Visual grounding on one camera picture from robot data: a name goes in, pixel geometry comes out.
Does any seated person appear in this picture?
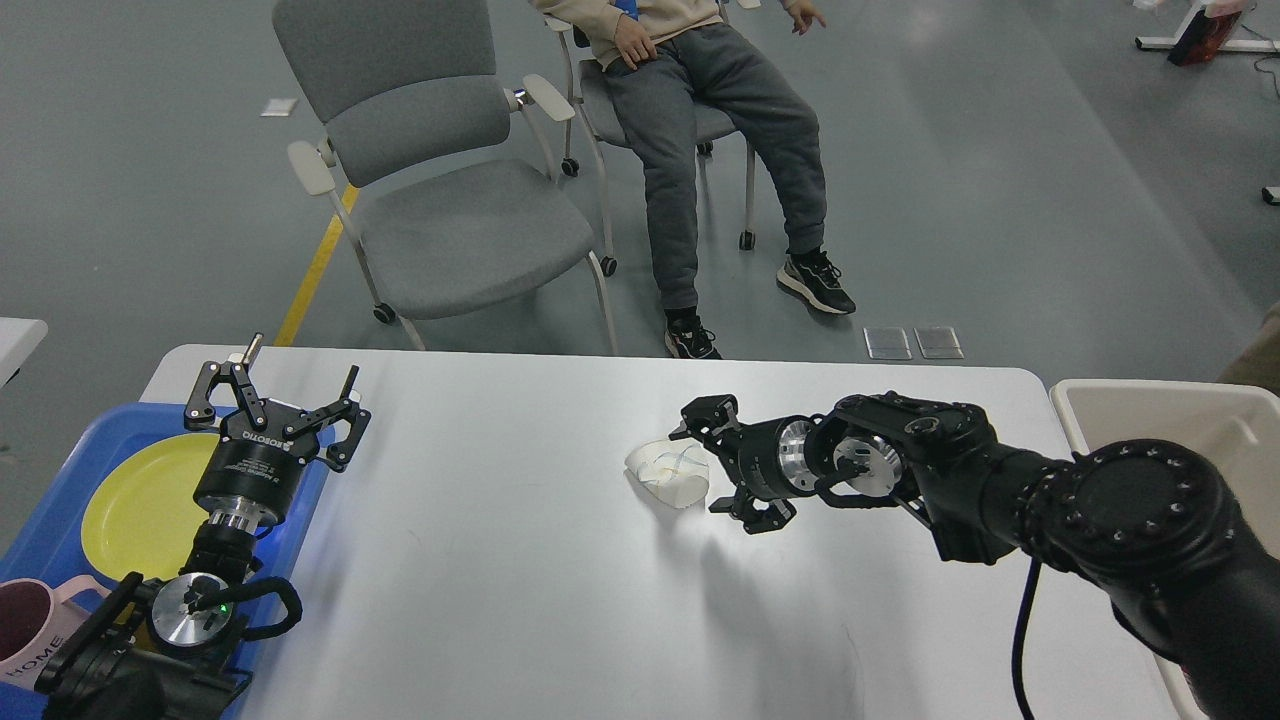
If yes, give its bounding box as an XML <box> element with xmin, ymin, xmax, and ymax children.
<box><xmin>535</xmin><ymin>1</ymin><xmax>856</xmax><ymax>359</ymax></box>

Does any beige plastic bin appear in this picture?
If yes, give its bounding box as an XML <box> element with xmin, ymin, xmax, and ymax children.
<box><xmin>1050</xmin><ymin>378</ymin><xmax>1280</xmax><ymax>720</ymax></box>

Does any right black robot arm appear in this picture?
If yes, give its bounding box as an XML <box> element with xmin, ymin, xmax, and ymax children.
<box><xmin>672</xmin><ymin>392</ymin><xmax>1279</xmax><ymax>719</ymax></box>

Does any grey office chair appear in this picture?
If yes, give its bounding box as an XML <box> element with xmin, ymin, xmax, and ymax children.
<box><xmin>271</xmin><ymin>1</ymin><xmax>618</xmax><ymax>354</ymax></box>

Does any person's wheeled chair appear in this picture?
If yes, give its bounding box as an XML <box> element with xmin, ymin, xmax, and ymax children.
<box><xmin>544</xmin><ymin>15</ymin><xmax>756</xmax><ymax>277</ymax></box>

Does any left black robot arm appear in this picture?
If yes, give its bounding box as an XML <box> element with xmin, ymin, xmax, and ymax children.
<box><xmin>35</xmin><ymin>334</ymin><xmax>371</xmax><ymax>719</ymax></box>

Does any blue plastic tray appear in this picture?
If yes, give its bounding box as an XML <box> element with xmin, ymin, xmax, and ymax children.
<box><xmin>0</xmin><ymin>404</ymin><xmax>335</xmax><ymax>720</ymax></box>

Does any pink mug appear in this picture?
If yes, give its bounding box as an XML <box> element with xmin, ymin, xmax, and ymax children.
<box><xmin>1</xmin><ymin>575</ymin><xmax>111</xmax><ymax>691</ymax></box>

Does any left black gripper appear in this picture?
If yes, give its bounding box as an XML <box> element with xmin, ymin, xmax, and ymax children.
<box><xmin>183</xmin><ymin>333</ymin><xmax>371</xmax><ymax>527</ymax></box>

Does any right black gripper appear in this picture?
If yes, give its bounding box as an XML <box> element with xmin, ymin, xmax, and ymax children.
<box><xmin>668</xmin><ymin>396</ymin><xmax>817</xmax><ymax>536</ymax></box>

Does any white side table corner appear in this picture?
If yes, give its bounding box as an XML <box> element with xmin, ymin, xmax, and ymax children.
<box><xmin>0</xmin><ymin>316</ymin><xmax>49</xmax><ymax>387</ymax></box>

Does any yellow plate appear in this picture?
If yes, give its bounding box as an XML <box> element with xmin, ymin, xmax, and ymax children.
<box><xmin>81</xmin><ymin>433</ymin><xmax>219</xmax><ymax>582</ymax></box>

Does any white tissue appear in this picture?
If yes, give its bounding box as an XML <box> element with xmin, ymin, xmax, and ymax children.
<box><xmin>623</xmin><ymin>439</ymin><xmax>712</xmax><ymax>509</ymax></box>

